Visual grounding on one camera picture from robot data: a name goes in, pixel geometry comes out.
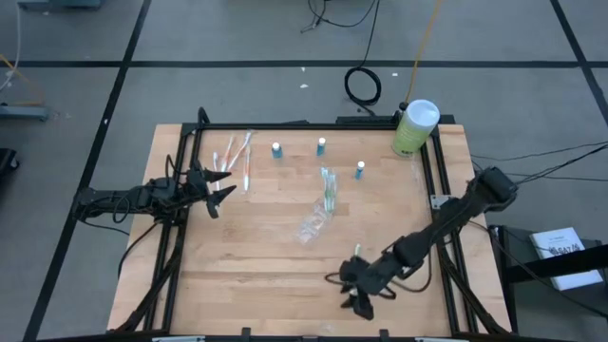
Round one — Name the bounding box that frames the orange cable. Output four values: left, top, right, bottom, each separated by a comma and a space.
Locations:
0, 54, 48, 106

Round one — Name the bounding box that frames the grey metal base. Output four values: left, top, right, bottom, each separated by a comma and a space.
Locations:
0, 104, 49, 122
17, 0, 104, 11

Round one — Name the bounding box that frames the black chair base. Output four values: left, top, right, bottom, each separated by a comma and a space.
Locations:
0, 147, 20, 191

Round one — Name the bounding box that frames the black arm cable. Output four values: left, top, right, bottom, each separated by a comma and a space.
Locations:
117, 220, 161, 279

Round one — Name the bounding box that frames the green disinfecting wipes canister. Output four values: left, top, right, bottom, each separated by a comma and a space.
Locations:
390, 98, 442, 158

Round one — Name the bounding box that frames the black flat box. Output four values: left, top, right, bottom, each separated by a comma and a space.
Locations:
334, 115, 456, 126

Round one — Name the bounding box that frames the thick black floor cable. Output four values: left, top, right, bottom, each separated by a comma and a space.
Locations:
515, 144, 608, 184

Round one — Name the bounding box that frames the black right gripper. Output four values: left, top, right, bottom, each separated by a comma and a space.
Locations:
337, 255, 396, 321

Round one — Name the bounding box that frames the white printed box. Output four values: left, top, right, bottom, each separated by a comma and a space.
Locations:
529, 226, 604, 292

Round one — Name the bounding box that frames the yellow cable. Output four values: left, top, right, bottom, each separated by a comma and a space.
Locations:
406, 0, 444, 105

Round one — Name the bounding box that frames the black metal stand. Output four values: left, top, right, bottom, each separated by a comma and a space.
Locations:
488, 222, 608, 324

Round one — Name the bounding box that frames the thin black floor cable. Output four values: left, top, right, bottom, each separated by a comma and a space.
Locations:
469, 141, 608, 161
517, 173, 608, 184

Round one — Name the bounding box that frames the black aluminium table frame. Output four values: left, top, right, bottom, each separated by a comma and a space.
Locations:
108, 106, 512, 336

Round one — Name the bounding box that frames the black coiled cable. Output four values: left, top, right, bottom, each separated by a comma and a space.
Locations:
343, 0, 383, 118

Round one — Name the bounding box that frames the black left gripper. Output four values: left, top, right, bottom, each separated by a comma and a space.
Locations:
185, 160, 238, 220

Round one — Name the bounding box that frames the clear plastic bag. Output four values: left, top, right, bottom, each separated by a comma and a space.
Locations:
292, 199, 334, 246

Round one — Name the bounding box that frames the white cable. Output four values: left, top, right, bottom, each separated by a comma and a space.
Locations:
0, 0, 23, 92

